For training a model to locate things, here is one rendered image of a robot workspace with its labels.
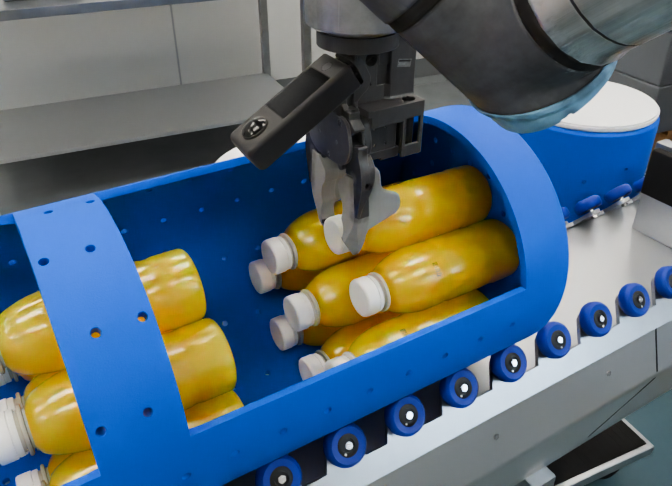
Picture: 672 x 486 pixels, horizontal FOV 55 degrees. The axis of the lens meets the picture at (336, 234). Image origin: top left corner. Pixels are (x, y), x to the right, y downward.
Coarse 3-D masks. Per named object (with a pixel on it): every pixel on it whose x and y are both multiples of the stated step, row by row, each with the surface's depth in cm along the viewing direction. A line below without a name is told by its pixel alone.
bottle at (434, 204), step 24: (456, 168) 71; (408, 192) 66; (432, 192) 67; (456, 192) 68; (480, 192) 69; (408, 216) 65; (432, 216) 66; (456, 216) 68; (480, 216) 71; (384, 240) 64; (408, 240) 66
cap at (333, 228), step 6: (336, 216) 64; (324, 222) 65; (330, 222) 64; (336, 222) 63; (324, 228) 65; (330, 228) 64; (336, 228) 63; (342, 228) 63; (324, 234) 66; (330, 234) 65; (336, 234) 64; (342, 234) 63; (330, 240) 65; (336, 240) 64; (330, 246) 65; (336, 246) 64; (342, 246) 63; (336, 252) 65; (342, 252) 64
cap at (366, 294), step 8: (352, 280) 64; (360, 280) 63; (368, 280) 63; (376, 280) 63; (352, 288) 64; (360, 288) 62; (368, 288) 62; (376, 288) 62; (352, 296) 65; (360, 296) 63; (368, 296) 62; (376, 296) 62; (360, 304) 63; (368, 304) 62; (376, 304) 62; (360, 312) 64; (368, 312) 62; (376, 312) 63
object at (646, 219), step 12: (660, 144) 98; (660, 156) 97; (648, 168) 99; (660, 168) 97; (648, 180) 100; (660, 180) 98; (648, 192) 100; (660, 192) 99; (648, 204) 103; (660, 204) 101; (636, 216) 105; (648, 216) 103; (660, 216) 102; (636, 228) 106; (648, 228) 104; (660, 228) 102; (660, 240) 103
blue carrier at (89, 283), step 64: (448, 128) 65; (128, 192) 57; (192, 192) 67; (256, 192) 73; (512, 192) 61; (0, 256) 61; (64, 256) 46; (128, 256) 47; (192, 256) 73; (256, 256) 78; (64, 320) 44; (128, 320) 45; (256, 320) 77; (448, 320) 58; (512, 320) 63; (128, 384) 44; (256, 384) 72; (320, 384) 52; (384, 384) 57; (128, 448) 45; (192, 448) 48; (256, 448) 52
